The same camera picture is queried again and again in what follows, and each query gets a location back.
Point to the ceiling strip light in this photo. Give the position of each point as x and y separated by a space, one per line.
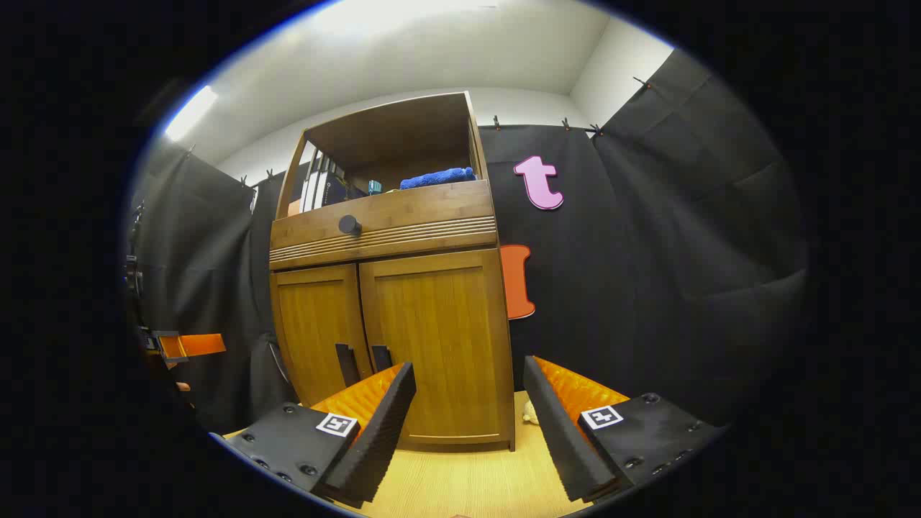
191 114

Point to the black backdrop cloth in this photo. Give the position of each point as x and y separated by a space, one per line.
647 252

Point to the black round drawer knob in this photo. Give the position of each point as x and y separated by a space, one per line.
350 225

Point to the blue folded towel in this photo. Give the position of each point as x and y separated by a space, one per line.
435 178

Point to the wooden double-door shoe cabinet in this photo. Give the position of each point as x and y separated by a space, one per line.
403 137

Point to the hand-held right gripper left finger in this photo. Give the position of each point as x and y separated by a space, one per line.
374 446

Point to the wooden grooved drawer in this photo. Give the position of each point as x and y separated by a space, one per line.
417 208

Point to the wooden cabinet door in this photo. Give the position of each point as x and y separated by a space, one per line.
446 338
309 331

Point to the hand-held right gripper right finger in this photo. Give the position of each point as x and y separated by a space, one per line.
561 439

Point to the black binder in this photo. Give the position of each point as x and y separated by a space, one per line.
332 191

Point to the small cream object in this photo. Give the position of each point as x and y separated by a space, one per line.
531 412

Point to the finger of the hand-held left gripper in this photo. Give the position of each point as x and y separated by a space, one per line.
198 344

